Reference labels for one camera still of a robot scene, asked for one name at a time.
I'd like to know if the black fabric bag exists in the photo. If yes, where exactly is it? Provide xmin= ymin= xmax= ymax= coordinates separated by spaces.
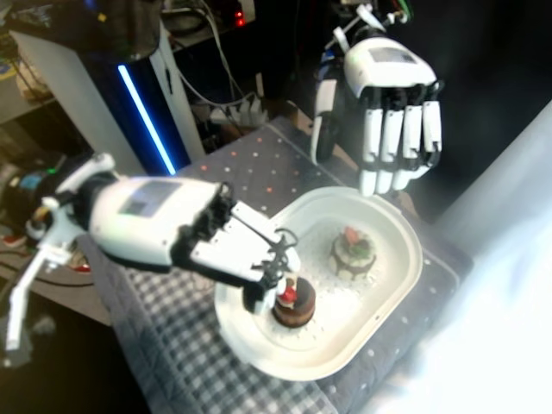
xmin=8 ymin=0 xmax=163 ymax=61

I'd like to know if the white cable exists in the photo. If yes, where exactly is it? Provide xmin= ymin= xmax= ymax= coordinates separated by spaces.
xmin=172 ymin=8 xmax=260 ymax=113

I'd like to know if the grey checked quilt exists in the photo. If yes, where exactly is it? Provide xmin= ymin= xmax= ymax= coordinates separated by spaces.
xmin=75 ymin=114 xmax=475 ymax=414

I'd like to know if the dark cake with strawberry topping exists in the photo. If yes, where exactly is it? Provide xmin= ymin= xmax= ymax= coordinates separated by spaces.
xmin=329 ymin=226 xmax=377 ymax=281

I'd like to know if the black device with red light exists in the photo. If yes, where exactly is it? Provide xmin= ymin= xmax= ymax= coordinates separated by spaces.
xmin=161 ymin=0 xmax=260 ymax=48

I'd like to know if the dark cake with red figure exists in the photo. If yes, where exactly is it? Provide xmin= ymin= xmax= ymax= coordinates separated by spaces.
xmin=271 ymin=275 xmax=317 ymax=331

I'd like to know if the white blurred robot body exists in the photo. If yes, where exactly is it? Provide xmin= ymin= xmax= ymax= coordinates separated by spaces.
xmin=357 ymin=98 xmax=552 ymax=414

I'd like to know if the white tower with blue light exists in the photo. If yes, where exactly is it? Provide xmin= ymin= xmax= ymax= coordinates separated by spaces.
xmin=10 ymin=19 xmax=207 ymax=178

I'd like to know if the white oval tray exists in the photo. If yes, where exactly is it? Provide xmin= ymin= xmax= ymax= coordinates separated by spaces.
xmin=213 ymin=185 xmax=423 ymax=383

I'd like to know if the white power strip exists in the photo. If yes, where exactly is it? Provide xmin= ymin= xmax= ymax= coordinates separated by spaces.
xmin=191 ymin=97 xmax=271 ymax=130

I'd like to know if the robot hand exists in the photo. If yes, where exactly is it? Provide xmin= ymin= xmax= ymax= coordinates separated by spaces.
xmin=310 ymin=38 xmax=446 ymax=198
xmin=87 ymin=177 xmax=302 ymax=314

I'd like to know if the red and white round object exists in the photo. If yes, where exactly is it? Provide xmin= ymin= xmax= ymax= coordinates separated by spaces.
xmin=64 ymin=248 xmax=94 ymax=275

